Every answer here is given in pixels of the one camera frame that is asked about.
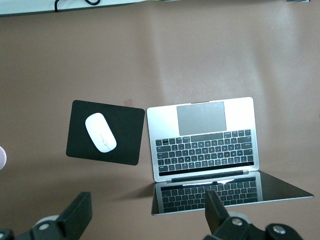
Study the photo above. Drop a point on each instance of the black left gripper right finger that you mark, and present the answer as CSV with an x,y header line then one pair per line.
x,y
216,215

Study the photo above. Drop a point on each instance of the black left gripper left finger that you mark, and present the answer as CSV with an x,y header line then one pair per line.
x,y
75,217

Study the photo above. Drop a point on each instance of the silver laptop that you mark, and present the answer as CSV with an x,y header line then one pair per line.
x,y
162,120

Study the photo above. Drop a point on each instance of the white computer mouse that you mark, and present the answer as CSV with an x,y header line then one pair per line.
x,y
100,132

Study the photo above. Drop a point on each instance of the pale pink round object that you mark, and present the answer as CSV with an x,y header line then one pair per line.
x,y
2,157

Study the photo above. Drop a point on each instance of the black mouse pad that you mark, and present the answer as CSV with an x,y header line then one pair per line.
x,y
125,130

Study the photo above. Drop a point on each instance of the white board with dark edge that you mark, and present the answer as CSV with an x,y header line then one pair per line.
x,y
25,6

